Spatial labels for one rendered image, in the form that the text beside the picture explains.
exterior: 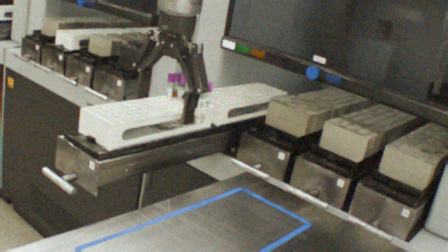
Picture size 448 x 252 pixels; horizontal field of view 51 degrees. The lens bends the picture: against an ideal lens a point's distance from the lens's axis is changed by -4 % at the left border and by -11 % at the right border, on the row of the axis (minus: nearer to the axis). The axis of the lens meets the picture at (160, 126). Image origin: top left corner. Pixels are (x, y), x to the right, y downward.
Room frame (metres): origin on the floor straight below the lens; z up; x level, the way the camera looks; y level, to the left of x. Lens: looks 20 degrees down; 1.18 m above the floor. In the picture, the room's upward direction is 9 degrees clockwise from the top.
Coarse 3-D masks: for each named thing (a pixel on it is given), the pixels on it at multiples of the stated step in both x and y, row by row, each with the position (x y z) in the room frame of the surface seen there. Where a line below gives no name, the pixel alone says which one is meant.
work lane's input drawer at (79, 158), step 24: (72, 144) 0.88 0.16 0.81; (96, 144) 0.87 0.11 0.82; (144, 144) 0.91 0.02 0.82; (168, 144) 0.96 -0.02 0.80; (192, 144) 1.00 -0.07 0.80; (216, 144) 1.06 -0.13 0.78; (72, 168) 0.87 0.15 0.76; (96, 168) 0.82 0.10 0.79; (120, 168) 0.85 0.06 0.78; (144, 168) 0.90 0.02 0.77; (72, 192) 0.80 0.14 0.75
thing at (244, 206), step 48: (192, 192) 0.73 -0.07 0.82; (240, 192) 0.75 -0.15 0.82; (288, 192) 0.78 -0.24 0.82; (48, 240) 0.53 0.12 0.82; (96, 240) 0.55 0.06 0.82; (144, 240) 0.57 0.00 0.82; (192, 240) 0.58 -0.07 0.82; (240, 240) 0.60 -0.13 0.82; (288, 240) 0.62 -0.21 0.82; (336, 240) 0.63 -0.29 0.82; (384, 240) 0.65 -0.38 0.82
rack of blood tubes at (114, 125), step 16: (80, 112) 0.92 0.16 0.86; (96, 112) 0.92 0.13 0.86; (112, 112) 0.92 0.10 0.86; (128, 112) 0.94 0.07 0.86; (144, 112) 0.96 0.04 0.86; (160, 112) 0.97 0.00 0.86; (176, 112) 0.98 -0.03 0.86; (208, 112) 1.05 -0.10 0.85; (80, 128) 0.91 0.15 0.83; (96, 128) 0.88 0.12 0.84; (112, 128) 0.86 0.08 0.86; (128, 128) 1.00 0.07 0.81; (144, 128) 1.02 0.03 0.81; (160, 128) 1.03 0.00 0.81; (176, 128) 1.00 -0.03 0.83; (192, 128) 1.02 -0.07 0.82; (112, 144) 0.86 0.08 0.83; (128, 144) 0.89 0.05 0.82
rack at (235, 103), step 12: (252, 84) 1.33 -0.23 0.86; (264, 84) 1.36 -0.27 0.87; (216, 96) 1.15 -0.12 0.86; (228, 96) 1.17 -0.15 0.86; (240, 96) 1.19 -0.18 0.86; (252, 96) 1.21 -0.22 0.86; (264, 96) 1.23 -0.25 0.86; (276, 96) 1.25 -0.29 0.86; (216, 108) 1.09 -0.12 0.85; (228, 108) 1.11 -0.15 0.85; (240, 108) 1.27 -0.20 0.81; (252, 108) 1.23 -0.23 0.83; (264, 108) 1.25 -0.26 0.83; (216, 120) 1.09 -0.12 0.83; (228, 120) 1.11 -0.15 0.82
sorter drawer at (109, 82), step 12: (96, 72) 1.47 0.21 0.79; (108, 72) 1.44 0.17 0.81; (120, 72) 1.42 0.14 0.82; (96, 84) 1.46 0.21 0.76; (108, 84) 1.43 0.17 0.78; (120, 84) 1.39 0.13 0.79; (132, 84) 1.41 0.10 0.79; (96, 96) 1.39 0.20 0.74; (108, 96) 1.42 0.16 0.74; (120, 96) 1.39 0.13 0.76
